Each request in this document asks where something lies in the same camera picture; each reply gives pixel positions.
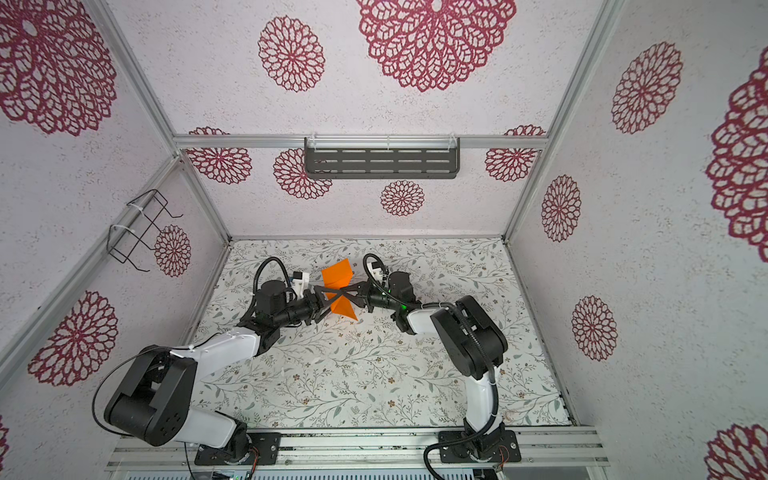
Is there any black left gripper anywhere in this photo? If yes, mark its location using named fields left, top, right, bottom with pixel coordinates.
left=276, top=285, right=342, bottom=328

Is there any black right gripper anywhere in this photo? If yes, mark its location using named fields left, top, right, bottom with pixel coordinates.
left=342, top=281, right=403, bottom=315

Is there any orange square paper sheet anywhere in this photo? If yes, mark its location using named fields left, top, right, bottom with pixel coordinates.
left=320, top=259, right=360, bottom=322

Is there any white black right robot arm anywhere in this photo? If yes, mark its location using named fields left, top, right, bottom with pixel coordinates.
left=324, top=271, right=508, bottom=438

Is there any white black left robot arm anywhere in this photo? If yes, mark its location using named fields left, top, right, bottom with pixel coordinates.
left=103, top=280, right=347, bottom=456

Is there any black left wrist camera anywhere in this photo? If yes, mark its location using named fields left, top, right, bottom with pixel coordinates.
left=291, top=271, right=311, bottom=295

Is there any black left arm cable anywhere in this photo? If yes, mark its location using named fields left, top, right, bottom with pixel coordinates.
left=91, top=256, right=295, bottom=480

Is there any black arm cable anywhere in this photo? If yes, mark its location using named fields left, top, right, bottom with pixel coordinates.
left=91, top=256, right=295, bottom=480
left=362, top=252, right=502, bottom=480

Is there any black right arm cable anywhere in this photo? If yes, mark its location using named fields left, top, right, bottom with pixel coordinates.
left=362, top=252, right=502, bottom=480

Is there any grey slotted wall shelf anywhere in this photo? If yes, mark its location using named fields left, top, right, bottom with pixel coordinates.
left=304, top=137, right=461, bottom=180

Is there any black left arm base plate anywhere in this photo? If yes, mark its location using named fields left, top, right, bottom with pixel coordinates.
left=193, top=432, right=282, bottom=466

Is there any aluminium front rail frame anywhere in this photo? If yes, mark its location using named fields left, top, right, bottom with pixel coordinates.
left=105, top=426, right=610, bottom=473

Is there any black wire wall basket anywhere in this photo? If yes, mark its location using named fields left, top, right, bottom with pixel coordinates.
left=105, top=189, right=182, bottom=273

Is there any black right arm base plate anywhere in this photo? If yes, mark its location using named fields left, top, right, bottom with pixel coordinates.
left=438, top=425, right=522, bottom=464

